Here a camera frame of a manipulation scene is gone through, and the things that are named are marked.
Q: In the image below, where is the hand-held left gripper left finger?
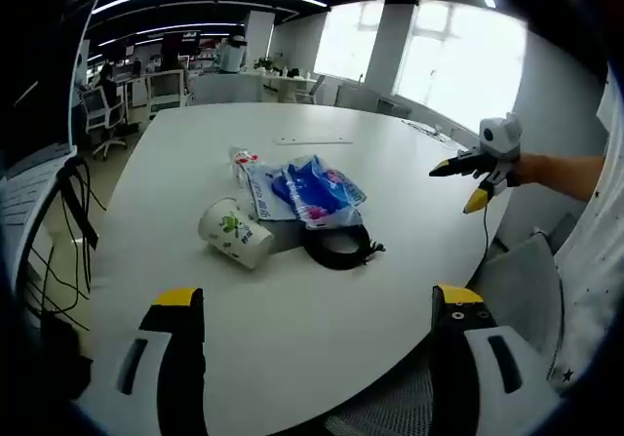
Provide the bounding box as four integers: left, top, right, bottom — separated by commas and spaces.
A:
80, 287, 208, 436

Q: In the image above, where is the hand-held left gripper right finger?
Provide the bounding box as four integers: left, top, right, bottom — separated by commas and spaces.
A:
430, 283, 562, 436

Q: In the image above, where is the white frame chair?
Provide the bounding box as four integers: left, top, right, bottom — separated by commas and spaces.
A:
144, 68, 189, 121

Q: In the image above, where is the white mesh office chair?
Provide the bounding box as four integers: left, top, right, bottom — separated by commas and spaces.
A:
79, 86, 129, 162

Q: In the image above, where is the white table cable cover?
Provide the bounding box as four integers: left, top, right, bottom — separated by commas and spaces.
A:
271, 136, 354, 146

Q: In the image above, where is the white cable on table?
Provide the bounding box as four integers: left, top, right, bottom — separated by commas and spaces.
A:
400, 118, 462, 140

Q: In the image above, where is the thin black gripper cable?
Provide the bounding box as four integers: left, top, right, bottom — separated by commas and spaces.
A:
475, 205, 490, 274

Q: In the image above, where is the black round tape roll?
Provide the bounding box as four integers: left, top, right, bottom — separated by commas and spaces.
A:
302, 224, 386, 271

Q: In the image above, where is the black cables bundle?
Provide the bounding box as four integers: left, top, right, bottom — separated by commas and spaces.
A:
23, 156, 107, 333

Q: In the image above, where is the white table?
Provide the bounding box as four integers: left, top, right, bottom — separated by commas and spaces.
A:
77, 101, 519, 436

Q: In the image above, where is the white paper cup green print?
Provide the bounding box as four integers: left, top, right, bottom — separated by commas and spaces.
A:
197, 196, 275, 271

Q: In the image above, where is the clear plastic bottle red label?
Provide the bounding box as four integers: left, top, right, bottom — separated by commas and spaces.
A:
227, 144, 267, 189

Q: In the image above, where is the white laptop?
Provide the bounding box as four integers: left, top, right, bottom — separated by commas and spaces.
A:
0, 142, 79, 281

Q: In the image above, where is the blue and white plastic bag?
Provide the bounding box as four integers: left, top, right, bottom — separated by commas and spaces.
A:
245, 154, 368, 231

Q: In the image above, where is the grey office chair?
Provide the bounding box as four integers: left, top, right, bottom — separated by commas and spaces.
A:
321, 214, 579, 436

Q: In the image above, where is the white desk with items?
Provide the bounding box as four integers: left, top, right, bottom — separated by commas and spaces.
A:
238, 67, 326, 104

